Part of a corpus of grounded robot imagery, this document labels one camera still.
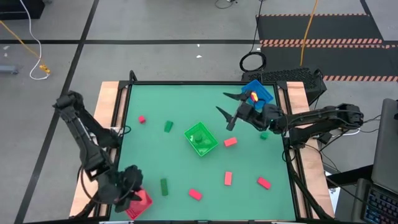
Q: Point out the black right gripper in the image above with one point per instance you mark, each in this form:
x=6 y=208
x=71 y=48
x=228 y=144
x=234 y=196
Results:
x=247 y=113

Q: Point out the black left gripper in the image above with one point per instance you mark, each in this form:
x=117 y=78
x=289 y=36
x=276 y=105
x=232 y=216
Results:
x=122 y=191

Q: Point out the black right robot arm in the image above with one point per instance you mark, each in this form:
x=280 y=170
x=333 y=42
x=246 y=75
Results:
x=317 y=118

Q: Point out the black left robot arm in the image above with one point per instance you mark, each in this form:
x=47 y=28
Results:
x=90 y=155

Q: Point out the red plastic basket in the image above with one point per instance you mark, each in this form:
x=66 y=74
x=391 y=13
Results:
x=144 y=202

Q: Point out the yellow block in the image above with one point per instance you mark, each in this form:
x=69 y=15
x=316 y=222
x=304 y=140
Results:
x=252 y=94

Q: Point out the blue plastic basket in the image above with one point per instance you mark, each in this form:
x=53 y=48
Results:
x=264 y=91

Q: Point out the green plastic basket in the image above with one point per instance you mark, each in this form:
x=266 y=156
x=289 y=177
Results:
x=206 y=147

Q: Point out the wooden side board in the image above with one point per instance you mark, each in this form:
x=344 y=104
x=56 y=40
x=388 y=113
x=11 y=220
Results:
x=297 y=93
x=107 y=90

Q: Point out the small red block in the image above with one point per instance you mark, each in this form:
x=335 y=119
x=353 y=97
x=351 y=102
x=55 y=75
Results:
x=142 y=119

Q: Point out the black striped floor mat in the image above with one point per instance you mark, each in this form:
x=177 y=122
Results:
x=342 y=28

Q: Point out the grey laptop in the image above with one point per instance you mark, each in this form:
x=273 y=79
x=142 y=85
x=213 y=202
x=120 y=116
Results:
x=387 y=149

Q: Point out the black backlit keyboard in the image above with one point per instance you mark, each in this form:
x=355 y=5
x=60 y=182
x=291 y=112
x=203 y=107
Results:
x=382 y=208

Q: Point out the black cabinet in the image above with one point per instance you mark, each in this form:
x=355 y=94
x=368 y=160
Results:
x=18 y=9

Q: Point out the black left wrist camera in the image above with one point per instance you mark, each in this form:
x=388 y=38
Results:
x=133 y=175

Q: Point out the black metal table frame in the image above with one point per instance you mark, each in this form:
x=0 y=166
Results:
x=186 y=83

